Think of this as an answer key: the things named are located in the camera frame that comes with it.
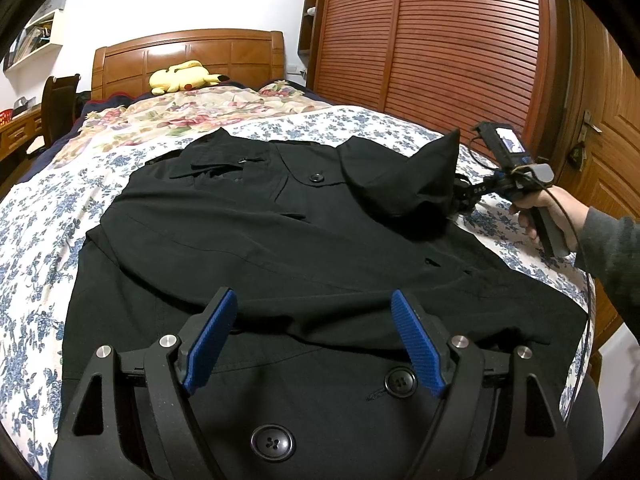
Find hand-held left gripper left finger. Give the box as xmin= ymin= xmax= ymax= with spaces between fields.
xmin=47 ymin=287 xmax=238 ymax=480

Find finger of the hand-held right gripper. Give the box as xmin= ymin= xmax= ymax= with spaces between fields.
xmin=449 ymin=174 xmax=475 ymax=218

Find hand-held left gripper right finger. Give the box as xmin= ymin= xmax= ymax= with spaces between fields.
xmin=390 ymin=289 xmax=588 ymax=480

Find black coat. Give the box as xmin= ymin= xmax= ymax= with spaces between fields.
xmin=60 ymin=127 xmax=588 ymax=480

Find person's right forearm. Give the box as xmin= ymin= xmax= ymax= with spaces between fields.
xmin=572 ymin=205 xmax=640 ymax=306

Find person's right hand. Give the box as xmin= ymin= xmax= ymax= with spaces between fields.
xmin=510 ymin=186 xmax=583 ymax=251

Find wooden slatted wardrobe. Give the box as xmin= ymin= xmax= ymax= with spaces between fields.
xmin=297 ymin=0 xmax=571 ymax=161

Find wooden door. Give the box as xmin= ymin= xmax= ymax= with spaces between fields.
xmin=555 ymin=0 xmax=640 ymax=331

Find person's dark trousers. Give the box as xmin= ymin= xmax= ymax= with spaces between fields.
xmin=560 ymin=375 xmax=608 ymax=480

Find blue floral bed sheet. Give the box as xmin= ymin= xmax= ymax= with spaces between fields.
xmin=0 ymin=105 xmax=596 ymax=480

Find pink floral quilt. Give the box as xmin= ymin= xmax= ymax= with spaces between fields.
xmin=50 ymin=80 xmax=346 ymax=171

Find yellow plush toy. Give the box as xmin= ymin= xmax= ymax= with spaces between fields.
xmin=149 ymin=60 xmax=230 ymax=95

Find wooden headboard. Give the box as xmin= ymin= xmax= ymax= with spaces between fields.
xmin=92 ymin=29 xmax=286 ymax=101

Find dark wooden chair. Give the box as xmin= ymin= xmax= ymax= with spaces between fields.
xmin=25 ymin=74 xmax=81 ymax=156

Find long wooden desk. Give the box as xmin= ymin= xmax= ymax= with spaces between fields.
xmin=0 ymin=105 xmax=46 ymax=161

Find stack of books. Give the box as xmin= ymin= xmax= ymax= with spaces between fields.
xmin=10 ymin=17 xmax=53 ymax=56

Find white wall shelf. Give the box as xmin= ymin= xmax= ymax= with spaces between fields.
xmin=2 ymin=0 xmax=68 ymax=73

